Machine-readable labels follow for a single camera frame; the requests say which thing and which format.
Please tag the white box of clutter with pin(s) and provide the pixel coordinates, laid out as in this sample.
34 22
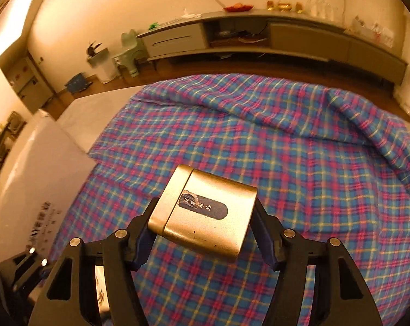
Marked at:
371 30

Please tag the blue plastic crate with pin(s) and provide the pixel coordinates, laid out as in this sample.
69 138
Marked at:
76 83

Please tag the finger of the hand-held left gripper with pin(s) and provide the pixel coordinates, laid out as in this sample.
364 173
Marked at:
21 268

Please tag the blue pink plaid cloth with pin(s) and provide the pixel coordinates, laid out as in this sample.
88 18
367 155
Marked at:
259 142

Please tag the grey television cabinet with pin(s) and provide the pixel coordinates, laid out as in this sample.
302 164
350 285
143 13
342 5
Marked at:
177 40

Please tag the group of clear glasses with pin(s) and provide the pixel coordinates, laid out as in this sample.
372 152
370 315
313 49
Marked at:
324 6

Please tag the white cardboard box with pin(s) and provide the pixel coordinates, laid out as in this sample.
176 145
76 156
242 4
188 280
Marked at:
38 163

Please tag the small gold jar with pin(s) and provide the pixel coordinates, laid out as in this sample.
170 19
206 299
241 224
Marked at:
299 6
270 5

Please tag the gold metal tin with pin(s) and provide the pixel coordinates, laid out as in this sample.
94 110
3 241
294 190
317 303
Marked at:
205 217

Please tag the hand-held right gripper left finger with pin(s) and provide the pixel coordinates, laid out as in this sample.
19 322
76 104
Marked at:
143 244

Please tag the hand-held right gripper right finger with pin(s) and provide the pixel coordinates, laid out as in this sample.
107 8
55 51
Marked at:
264 244

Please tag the dark leafy plant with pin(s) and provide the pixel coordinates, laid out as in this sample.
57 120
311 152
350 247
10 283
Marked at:
91 50

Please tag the white tall bin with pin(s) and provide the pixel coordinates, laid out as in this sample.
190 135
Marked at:
104 68

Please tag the gold ingot ornament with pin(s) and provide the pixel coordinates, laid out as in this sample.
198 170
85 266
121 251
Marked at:
283 6

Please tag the green child chair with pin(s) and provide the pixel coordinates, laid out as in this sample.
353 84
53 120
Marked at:
130 51

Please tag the bright ceiling light panel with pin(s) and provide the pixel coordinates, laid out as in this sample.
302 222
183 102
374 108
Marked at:
11 30

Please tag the red fruit plate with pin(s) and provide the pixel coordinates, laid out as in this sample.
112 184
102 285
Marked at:
239 6

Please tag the white standing air conditioner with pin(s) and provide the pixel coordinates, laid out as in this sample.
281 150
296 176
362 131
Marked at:
407 102

